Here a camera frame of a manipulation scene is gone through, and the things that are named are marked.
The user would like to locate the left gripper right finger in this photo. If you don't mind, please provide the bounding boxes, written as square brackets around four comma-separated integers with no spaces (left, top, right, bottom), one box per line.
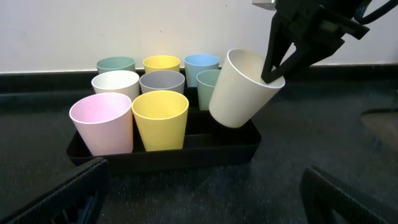
[298,165,398,224]

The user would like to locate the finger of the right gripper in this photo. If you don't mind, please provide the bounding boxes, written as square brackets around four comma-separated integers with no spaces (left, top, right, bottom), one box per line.
[261,14,296,84]
[269,46,330,82]

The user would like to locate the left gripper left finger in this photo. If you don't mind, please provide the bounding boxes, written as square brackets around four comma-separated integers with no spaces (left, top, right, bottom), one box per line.
[0,157,110,224]

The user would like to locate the white cup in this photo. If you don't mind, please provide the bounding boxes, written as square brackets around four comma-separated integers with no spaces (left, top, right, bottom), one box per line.
[91,70,141,102]
[208,48,286,129]

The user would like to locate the pink cup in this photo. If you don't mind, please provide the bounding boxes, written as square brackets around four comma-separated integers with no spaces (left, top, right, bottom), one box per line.
[68,92,134,157]

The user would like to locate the yellow cup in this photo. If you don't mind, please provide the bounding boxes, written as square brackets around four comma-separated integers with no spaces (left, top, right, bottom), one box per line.
[131,90,190,152]
[142,55,181,74]

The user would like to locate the blue cup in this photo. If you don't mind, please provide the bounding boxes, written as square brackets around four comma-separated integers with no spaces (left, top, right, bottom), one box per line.
[183,54,220,88]

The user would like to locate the green cup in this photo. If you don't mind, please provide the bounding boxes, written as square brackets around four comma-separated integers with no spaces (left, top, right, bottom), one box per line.
[196,68,222,111]
[95,56,137,75]

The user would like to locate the grey cup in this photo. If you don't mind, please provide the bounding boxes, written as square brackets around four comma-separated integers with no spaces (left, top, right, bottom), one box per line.
[139,70,186,95]

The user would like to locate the black tray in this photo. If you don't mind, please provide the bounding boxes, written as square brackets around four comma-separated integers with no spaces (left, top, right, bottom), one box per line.
[66,86,262,174]

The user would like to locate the black cable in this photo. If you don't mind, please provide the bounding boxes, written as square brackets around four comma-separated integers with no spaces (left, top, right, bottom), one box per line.
[354,0,398,26]

